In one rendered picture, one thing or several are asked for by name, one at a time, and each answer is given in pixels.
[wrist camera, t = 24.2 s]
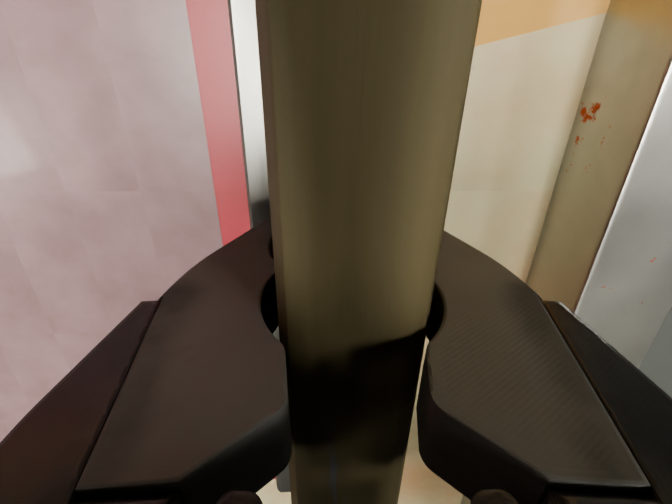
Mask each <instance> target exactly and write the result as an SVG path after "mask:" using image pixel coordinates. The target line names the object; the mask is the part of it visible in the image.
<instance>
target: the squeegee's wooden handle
mask: <svg viewBox="0 0 672 504"><path fill-rule="evenodd" d="M481 5H482V0H255V8H256V22H257V36H258V50H259V63H260V77H261V91H262V105H263V118H264V132H265V146H266V160H267V173H268V187H269V201H270V215H271V228H272V242H273V256H274V270H275V283H276V297H277V311H278V325H279V338H280V342H281V343H282V345H283V346H284V349H285V356H286V369H287V381H288V394H289V407H290V426H291V447H292V453H291V458H290V461H289V476H290V490H291V503H292V504H398V498H399V492H400V486H401V481H402V475H403V469H404V463H405V457H406V451H407V445H408V439H409V433H410V427H411V421H412V415H413V409H414V403H415V397H416V391H417V385H418V380H419V374H420V368H421V362H422V356H423V350H424V344H425V338H426V332H427V326H428V320H429V314H430V308H431V302H432V296H433V290H434V284H435V279H436V273H437V267H438V261H439V255H440V249H441V243H442V237H443V231H444V225H445V219H446V213H447V207H448V201H449V195H450V189H451V183H452V178H453V172H454V166H455V160H456V154H457V148H458V142H459V136H460V130H461V124H462V118H463V112H464V106H465V100H466V94H467V88H468V83H469V77H470V71H471V65H472V59H473V53H474V47H475V41H476V35H477V29H478V23H479V17H480V11H481Z"/></svg>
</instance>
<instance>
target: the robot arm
mask: <svg viewBox="0 0 672 504"><path fill-rule="evenodd" d="M278 326H279V325H278V311H277V297H276V283H275V270H274V256H273V242H272V228H271V219H268V220H265V221H263V222H262V223H260V224H258V225H257V226H255V227H254V228H252V229H250V230H249V231H247V232H245V233H244V234H242V235H241V236H239V237H237V238H236V239H234V240H233V241H231V242H229V243H228V244H226V245H225V246H223V247H221V248H220V249H218V250H216V251H215V252H213V253H212V254H210V255H209V256H207V257H206V258H204V259H203V260H201V261H200V262H199V263H197V264H196V265H195V266H193V267H192V268H191V269H190V270H189V271H187V272H186V273H185V274H184V275H183V276H182V277H181V278H179V279H178V280H177V281H176V282H175V283H174V284H173V285H172V286H171V287H170V288H169V289H168V290H167V291H166V292H165V293H164V294H163V295H162V296H161V297H160V298H159V299H158V300H157V301H141V302H140V303H139V304H138V305H137V306H136V307H135V308H134V309H133V310H132V311H131V312H130V313H129V314H128V315H127V316H126V317H125V318H124V319H123V320H122V321H121V322H120V323H119V324H118V325H117V326H116V327H115V328H114V329H113V330H112V331H111V332H110V333H109V334H108V335H107V336H106V337H105V338H104V339H102V340H101V341H100V342H99V343H98V344H97V345H96V346H95V347H94V348H93V349H92V350H91V351H90V352H89V353H88V354H87V355H86V356H85V357H84V358H83V359H82V360H81V361H80V362H79V363H78V364H77V365H76V366H75V367H74V368H73V369H72V370H71V371H70V372H69V373H68V374H67V375H66V376H65V377H64V378H63V379H62V380H61V381H59V382H58V383H57V384H56V385H55V386H54V387H53V388H52V389H51V390H50V391H49V392H48V393H47V394H46V395H45V396H44V397H43V398H42V399H41V400H40V401H39V402H38V403H37V404H36V405H35V406H34V407H33V408H32V409H31V410H30V411H29V412H28V413H27V414H26V415H25V416H24V417H23V418H22V419H21V420H20V421H19V422H18V424H17V425H16V426H15V427H14V428H13V429H12V430H11V431H10V432H9V433H8V435H7V436H6V437H5V438H4V439H3V440H2V441H1V443H0V504H263V503H262V501H261V499H260V497H259V496H258V495H257V494H256V493H257V492H258V491H259V490H260V489H262V488H263V487H264V486H265V485H267V484H268V483H269V482H270V481H271V480H273V479H274V478H275V477H276V476H277V475H279V474H280V473H281V472H282V471H283V470H284V469H285V468H286V466H287V465H288V463H289V461H290V458H291V453H292V447H291V426H290V407H289V394H288V381H287V369H286V356H285V349H284V346H283V345H282V343H281V342H280V341H279V340H277V339H276V338H275V337H274V335H273V333H274V331H275V330H276V328H277V327H278ZM426 337H427V338H428V340H429V343H428V345H427V348H426V353H425V359H424V365H423V371H422V377H421V382H420V388H419V394H418V400H417V406H416V412H417V427H418V443H419V453H420V456H421V458H422V460H423V462H424V464H425V465H426V466H427V467H428V468H429V469H430V470H431V471H432V472H433V473H435V474H436V475H437V476H439V477H440V478H441V479H443V480H444V481H445V482H447V483H448V484H449V485H451V486H452V487H453V488H455V489H456V490H458V491H459V492H460V493H462V494H463V495H464V496H466V497H467V498H468V499H470V503H471V504H672V398H671V397H670V396H669V395H668V394H667V393H665V392H664V391H663V390H662V389H661V388H660V387H658V386H657V385H656V384H655V383H654V382H653V381H652V380H650V379H649V378H648V377H647V376H646V375H645V374H643V373H642V372H641V371H640V370H639V369H638V368H637V367H635V366H634V365H633V364H632V363H631V362H630V361H628V360H627V359H626V358H625V357H624V356H623V355H622V354H620V353H619V352H618V351H617V350H616V349H615V348H613V347H612V346H611V345H610V344H609V343H608V342H607V341H605V340H604V339H603V338H602V337H601V336H600V335H598V334H597V333H596V332H595V331H594V330H593V329H592V328H590V327H589V326H588V325H587V324H586V323H585V322H583V321H582V320H581V319H580V318H579V317H578V316H577V315H575V314H574V313H573V312H572V311H571V310H570V309H568V308H567V307H566V306H565V305H564V304H563V303H562V302H560V301H549V300H542V299H541V298H540V296H539V295H538V294H537V293H536V292H534V291H533V290H532V289H531V288H530V287H529V286H528V285H527V284H526V283H524V282H523V281H522V280H521V279H520V278H519V277H517V276H516V275H515V274H514V273H512V272H511V271H510V270H508V269H507V268H506V267H504V266H503V265H501V264H500V263H498V262H497V261H495V260H494V259H492V258H491V257H489V256H488V255H486V254H484V253H483V252H481V251H479V250H477V249H476V248H474V247H472V246H470V245H469V244H467V243H465V242H464V241H462V240H460V239H458V238H457V237H455V236H453V235H451V234H450V233H448V232H446V231H443V237H442V243H441V249H440V255H439V261H438V267H437V273H436V279H435V284H434V290H433V296H432V302H431V308H430V314H429V320H428V326H427V332H426Z"/></svg>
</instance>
